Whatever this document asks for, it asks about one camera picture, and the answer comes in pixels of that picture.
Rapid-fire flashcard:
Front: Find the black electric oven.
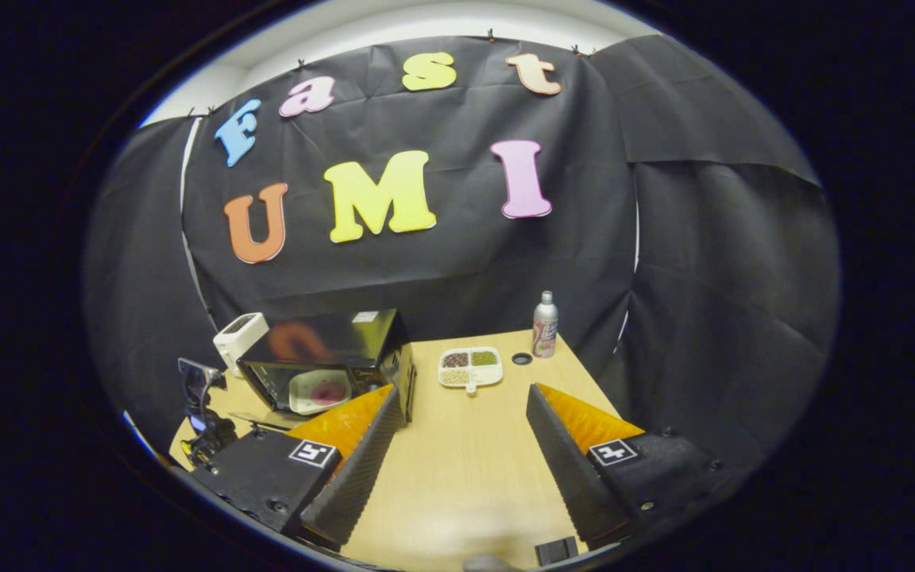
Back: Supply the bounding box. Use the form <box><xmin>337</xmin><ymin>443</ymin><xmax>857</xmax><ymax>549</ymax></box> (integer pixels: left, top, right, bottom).
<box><xmin>227</xmin><ymin>308</ymin><xmax>417</xmax><ymax>431</ymax></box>

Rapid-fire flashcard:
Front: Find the white toaster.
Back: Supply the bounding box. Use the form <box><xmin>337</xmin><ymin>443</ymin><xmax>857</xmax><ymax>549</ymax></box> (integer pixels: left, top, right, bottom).
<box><xmin>213</xmin><ymin>312</ymin><xmax>270</xmax><ymax>376</ymax></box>

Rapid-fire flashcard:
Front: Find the black backdrop cloth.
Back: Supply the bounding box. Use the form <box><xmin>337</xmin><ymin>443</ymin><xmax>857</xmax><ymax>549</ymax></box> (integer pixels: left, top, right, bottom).
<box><xmin>80</xmin><ymin>36</ymin><xmax>841</xmax><ymax>477</ymax></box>

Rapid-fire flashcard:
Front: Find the cream rectangular food plate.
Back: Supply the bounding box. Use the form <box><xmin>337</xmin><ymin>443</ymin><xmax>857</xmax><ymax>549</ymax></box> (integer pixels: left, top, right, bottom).
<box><xmin>288</xmin><ymin>369</ymin><xmax>353</xmax><ymax>416</ymax></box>

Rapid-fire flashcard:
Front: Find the white divided plate with grains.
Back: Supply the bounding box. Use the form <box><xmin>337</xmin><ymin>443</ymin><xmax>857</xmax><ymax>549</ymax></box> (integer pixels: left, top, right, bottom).
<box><xmin>438</xmin><ymin>346</ymin><xmax>504</xmax><ymax>396</ymax></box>

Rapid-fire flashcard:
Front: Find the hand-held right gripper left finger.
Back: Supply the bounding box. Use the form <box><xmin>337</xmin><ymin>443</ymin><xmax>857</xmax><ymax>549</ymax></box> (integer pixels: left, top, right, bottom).
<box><xmin>190</xmin><ymin>384</ymin><xmax>404</xmax><ymax>551</ymax></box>

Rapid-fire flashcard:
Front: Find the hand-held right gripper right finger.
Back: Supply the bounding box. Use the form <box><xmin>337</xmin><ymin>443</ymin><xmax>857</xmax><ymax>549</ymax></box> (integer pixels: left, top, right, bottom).
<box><xmin>526</xmin><ymin>382</ymin><xmax>732</xmax><ymax>551</ymax></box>

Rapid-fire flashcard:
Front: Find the silver bottle with red label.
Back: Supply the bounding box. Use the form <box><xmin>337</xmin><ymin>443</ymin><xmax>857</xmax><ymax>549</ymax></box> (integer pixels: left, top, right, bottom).
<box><xmin>532</xmin><ymin>291</ymin><xmax>559</xmax><ymax>359</ymax></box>

